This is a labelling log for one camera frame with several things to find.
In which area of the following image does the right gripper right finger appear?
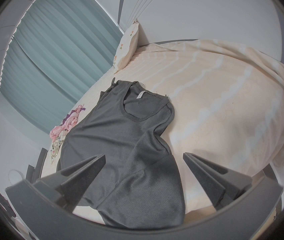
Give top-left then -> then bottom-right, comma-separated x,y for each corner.
183,152 -> 253,207

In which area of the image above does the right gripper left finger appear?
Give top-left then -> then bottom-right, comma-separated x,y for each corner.
33,154 -> 106,207

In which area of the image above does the black T-shirt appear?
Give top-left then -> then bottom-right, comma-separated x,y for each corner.
57,78 -> 186,229

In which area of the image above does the bed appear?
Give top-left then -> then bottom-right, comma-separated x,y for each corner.
26,0 -> 284,226

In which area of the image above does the white printed garment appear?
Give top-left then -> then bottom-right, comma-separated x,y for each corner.
48,134 -> 68,165

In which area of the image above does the pink garment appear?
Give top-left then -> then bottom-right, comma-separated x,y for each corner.
49,109 -> 80,142

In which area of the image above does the purple garment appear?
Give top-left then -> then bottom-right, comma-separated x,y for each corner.
62,105 -> 86,124

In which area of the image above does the blue-green curtain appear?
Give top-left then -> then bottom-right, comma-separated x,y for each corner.
0,0 -> 125,136

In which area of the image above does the white printed pillow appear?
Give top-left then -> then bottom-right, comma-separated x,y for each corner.
113,20 -> 140,74

